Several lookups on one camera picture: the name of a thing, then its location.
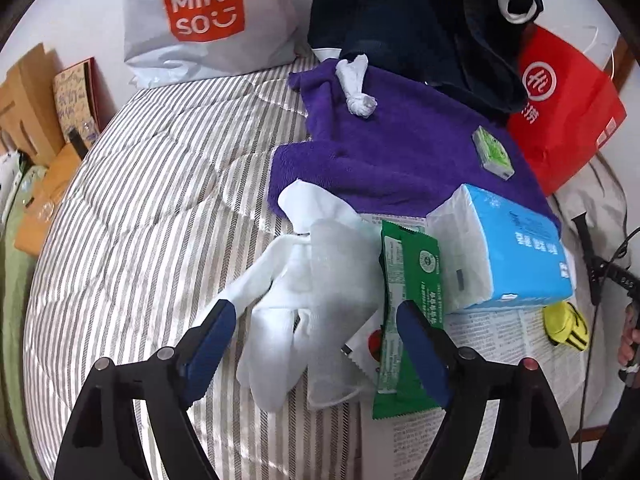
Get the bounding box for white sock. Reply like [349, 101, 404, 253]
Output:
[220, 235, 321, 413]
[277, 180, 366, 241]

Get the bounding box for purple towel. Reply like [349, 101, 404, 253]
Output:
[268, 57, 562, 233]

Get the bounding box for person's right hand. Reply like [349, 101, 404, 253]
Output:
[617, 327, 640, 386]

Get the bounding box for blue tissue pack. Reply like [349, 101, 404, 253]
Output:
[426, 183, 574, 315]

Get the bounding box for red shopping bag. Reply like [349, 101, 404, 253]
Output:
[507, 25, 627, 197]

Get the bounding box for yellow black pouch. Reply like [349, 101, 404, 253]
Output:
[543, 301, 591, 352]

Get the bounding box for clear plastic bag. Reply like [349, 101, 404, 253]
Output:
[307, 217, 382, 321]

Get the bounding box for wooden headboard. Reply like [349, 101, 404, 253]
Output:
[0, 42, 66, 166]

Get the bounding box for white knotted cloth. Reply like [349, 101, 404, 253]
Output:
[336, 53, 378, 120]

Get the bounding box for newspaper sheet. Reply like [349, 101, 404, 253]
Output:
[350, 212, 591, 480]

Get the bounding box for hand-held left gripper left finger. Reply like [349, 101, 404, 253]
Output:
[54, 298, 237, 480]

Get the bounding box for person's right forearm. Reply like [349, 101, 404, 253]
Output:
[580, 382, 640, 480]

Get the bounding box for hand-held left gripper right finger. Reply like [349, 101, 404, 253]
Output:
[395, 299, 583, 480]

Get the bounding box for white dotted pillow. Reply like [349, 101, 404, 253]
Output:
[0, 152, 31, 211]

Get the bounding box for navy tote bag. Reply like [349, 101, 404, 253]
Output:
[307, 0, 544, 116]

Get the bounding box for flat brown cardboard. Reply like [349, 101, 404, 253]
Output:
[15, 142, 83, 256]

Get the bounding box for small white packet red print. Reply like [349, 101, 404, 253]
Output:
[345, 317, 383, 391]

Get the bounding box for black cable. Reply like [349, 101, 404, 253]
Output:
[575, 227, 640, 480]

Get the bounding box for light green blanket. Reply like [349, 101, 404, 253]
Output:
[0, 160, 47, 466]

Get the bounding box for green wet wipes packet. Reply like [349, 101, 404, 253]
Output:
[372, 219, 453, 420]

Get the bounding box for striped bed quilt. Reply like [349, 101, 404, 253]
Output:
[22, 65, 566, 480]

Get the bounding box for small green tissue pack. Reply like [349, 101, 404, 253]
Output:
[472, 126, 515, 179]

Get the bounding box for red-edged picture book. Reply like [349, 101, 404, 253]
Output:
[52, 57, 101, 148]

